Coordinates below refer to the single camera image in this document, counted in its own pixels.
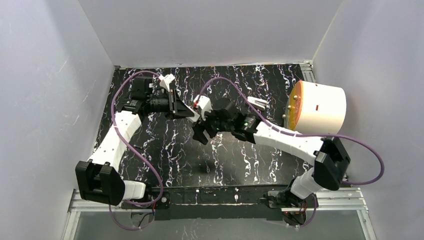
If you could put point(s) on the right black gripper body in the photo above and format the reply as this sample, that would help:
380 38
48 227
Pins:
211 124

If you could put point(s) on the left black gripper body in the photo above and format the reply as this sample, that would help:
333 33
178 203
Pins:
174 105

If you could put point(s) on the slim white remote control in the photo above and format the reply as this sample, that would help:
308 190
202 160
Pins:
195 116

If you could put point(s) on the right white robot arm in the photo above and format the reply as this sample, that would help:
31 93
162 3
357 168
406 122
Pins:
326 155

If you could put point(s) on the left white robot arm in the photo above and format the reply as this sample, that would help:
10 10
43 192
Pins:
98 178

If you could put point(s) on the white cylindrical container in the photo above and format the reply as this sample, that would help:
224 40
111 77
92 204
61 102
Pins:
314 108

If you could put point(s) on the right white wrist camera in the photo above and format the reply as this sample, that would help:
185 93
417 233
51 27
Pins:
203 105

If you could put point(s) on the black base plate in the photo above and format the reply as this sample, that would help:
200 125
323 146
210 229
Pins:
221 202

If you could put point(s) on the aluminium frame rail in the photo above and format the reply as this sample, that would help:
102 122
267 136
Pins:
344 199

